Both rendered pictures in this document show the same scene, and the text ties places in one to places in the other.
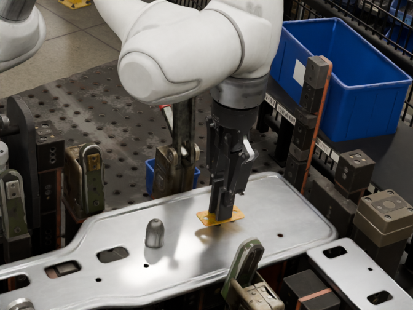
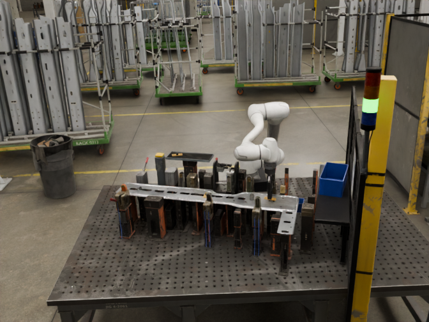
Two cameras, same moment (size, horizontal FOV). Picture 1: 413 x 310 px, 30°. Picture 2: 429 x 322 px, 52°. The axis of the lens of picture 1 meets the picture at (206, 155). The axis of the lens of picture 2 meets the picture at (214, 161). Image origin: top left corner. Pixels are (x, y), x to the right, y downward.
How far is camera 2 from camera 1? 224 cm
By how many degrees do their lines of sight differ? 45
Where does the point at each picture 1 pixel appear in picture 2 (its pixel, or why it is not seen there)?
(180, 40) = (243, 147)
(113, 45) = not seen: hidden behind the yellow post
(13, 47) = not seen: hidden behind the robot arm
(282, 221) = (285, 204)
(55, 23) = not seen: hidden behind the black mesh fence
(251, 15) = (264, 147)
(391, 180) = (322, 204)
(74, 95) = (297, 181)
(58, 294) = (224, 200)
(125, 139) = (300, 195)
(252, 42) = (263, 153)
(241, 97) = (266, 165)
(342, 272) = (285, 216)
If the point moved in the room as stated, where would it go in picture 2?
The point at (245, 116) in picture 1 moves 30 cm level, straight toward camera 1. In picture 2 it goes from (268, 171) to (235, 184)
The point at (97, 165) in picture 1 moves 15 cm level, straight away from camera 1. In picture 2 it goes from (249, 181) to (260, 174)
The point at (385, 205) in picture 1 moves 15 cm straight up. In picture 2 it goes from (306, 205) to (307, 185)
